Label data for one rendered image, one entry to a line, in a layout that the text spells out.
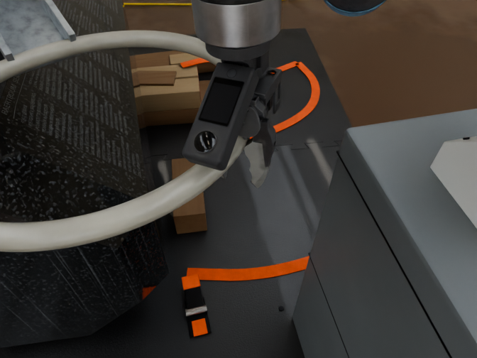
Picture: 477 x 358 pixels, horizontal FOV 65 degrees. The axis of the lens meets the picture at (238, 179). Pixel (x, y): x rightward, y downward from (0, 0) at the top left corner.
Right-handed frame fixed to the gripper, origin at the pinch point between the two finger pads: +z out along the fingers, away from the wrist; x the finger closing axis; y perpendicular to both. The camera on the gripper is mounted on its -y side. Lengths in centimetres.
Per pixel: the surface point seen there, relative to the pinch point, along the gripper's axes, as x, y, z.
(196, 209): 39, 42, 70
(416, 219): -24.2, 4.8, 3.8
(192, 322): 24, 8, 83
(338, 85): 10, 161, 80
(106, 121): 45, 21, 16
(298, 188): 9, 77, 82
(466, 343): -31.4, -9.2, 6.4
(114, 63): 59, 45, 15
